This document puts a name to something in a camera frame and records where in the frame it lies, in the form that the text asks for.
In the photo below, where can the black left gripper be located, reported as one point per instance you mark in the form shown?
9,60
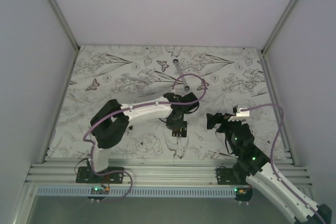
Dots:
170,125

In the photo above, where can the aluminium frame post right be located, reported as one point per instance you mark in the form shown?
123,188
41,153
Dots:
279,25

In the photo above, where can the aluminium frame post left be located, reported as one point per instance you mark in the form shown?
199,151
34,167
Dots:
63,23

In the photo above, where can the black mounting plate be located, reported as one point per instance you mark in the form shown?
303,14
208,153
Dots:
230,176
112,175

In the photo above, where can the black fuse box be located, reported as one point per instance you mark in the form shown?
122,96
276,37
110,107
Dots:
181,132

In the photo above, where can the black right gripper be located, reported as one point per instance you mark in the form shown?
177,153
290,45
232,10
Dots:
219,118

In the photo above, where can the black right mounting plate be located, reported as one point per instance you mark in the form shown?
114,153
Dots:
230,176

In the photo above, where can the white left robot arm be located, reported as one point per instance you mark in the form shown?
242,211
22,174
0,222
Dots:
113,119

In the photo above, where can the white slotted cable duct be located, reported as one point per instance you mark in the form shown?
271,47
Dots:
89,191

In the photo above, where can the silver ratchet wrench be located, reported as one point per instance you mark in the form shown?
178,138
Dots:
181,76

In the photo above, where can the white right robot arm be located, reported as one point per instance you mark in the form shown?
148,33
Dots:
255,168

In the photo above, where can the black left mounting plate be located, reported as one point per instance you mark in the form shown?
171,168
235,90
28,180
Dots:
112,175

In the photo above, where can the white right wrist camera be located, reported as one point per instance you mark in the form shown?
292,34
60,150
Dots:
240,113

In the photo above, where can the clear plastic fuse cover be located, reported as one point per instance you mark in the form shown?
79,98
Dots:
143,90

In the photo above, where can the aluminium frame post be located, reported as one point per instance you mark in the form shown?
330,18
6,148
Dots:
279,25
63,23

